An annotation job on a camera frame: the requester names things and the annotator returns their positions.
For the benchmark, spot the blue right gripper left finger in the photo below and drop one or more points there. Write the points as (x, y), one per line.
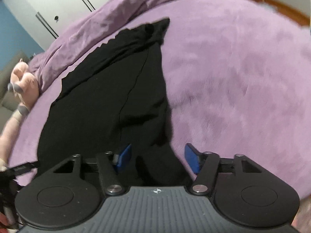
(121, 157)

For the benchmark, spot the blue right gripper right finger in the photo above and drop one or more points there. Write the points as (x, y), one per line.
(194, 158)

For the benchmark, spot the black garment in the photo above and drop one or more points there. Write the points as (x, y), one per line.
(117, 97)

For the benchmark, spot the purple fuzzy bed blanket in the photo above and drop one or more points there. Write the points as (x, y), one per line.
(238, 81)

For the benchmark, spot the pink plush pig toy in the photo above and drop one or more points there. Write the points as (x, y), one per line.
(24, 85)

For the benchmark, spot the purple crumpled duvet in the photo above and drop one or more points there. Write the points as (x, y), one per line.
(84, 34)

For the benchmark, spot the white wardrobe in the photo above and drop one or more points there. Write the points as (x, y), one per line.
(46, 20)

